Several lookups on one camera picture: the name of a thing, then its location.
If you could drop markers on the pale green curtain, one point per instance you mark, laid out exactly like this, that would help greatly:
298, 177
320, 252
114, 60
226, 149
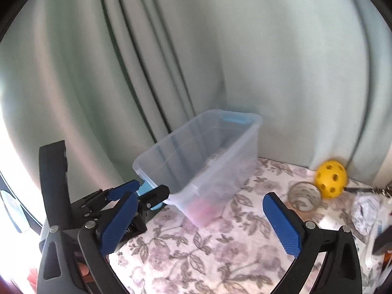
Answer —
112, 77

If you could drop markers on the white paper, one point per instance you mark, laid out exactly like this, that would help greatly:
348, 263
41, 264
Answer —
364, 212

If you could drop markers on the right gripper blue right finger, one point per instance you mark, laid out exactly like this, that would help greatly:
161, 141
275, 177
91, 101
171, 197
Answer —
340, 271

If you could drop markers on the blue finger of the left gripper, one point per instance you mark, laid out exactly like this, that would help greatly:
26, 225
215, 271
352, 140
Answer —
117, 193

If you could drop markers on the clear tape roll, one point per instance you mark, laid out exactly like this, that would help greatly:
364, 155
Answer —
304, 196

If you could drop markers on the yellow perforated plastic ball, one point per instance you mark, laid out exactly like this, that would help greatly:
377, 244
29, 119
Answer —
331, 179

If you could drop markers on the black beaded headband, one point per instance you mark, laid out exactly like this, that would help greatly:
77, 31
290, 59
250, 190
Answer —
385, 191

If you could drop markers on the clear plastic storage bin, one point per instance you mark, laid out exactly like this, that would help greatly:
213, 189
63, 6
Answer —
204, 163

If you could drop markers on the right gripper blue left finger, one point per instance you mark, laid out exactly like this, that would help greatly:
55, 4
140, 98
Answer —
97, 238

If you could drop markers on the floral table cloth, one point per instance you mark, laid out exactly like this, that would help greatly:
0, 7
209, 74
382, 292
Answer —
237, 253

